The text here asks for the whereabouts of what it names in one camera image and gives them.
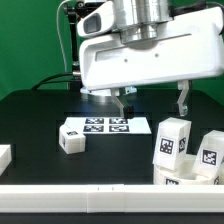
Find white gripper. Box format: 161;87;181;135
77;3;224;119

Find white round stool seat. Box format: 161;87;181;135
153;154;224;185

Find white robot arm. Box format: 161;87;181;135
77;0;224;118

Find paper sheet with markers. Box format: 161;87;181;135
65;117;151;134

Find black cables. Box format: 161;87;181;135
31;73;81;90

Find white front rail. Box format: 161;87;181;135
0;185;224;213

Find white cable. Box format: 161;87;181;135
55;0;73;74

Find white left rail block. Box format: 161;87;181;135
0;145;12;176

